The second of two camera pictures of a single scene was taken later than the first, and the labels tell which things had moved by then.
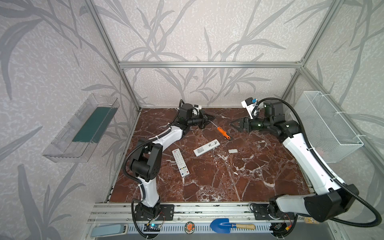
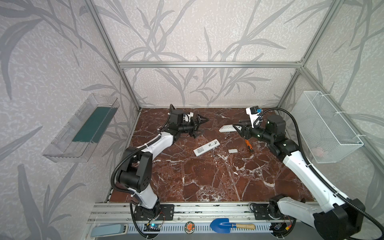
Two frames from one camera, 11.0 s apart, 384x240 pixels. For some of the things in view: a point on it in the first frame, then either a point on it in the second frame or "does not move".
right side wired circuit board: [281, 229] does not move
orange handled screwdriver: [225, 134] -> [248, 144]
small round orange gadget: [189, 227] does not move
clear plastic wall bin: [77, 141] does not move
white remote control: [207, 147] does not move
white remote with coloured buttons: [180, 162] -> [227, 128]
